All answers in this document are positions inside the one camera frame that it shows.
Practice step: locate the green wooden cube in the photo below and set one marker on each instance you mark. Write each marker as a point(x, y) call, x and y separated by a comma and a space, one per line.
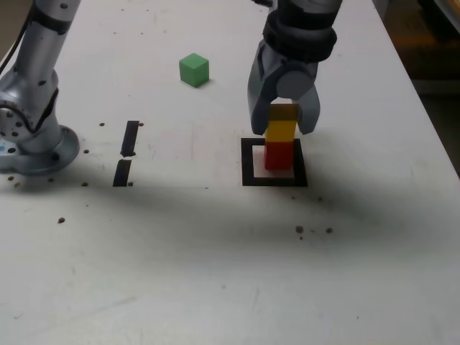
point(194, 70)

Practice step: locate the dark background furniture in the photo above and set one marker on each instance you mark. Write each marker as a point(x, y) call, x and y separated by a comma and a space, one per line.
point(424, 43)

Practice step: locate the red wooden cube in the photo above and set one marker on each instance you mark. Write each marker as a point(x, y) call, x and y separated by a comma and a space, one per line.
point(278, 156)

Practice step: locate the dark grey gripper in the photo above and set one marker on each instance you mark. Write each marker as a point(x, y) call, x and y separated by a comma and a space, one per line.
point(287, 66)

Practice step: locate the black tape square outline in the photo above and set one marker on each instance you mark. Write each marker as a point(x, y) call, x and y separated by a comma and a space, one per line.
point(248, 169)

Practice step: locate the yellow wooden cube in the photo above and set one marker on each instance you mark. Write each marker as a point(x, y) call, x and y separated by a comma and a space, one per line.
point(280, 131)

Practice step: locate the black tape strip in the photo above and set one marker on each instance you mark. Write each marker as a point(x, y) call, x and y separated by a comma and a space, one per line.
point(129, 140)

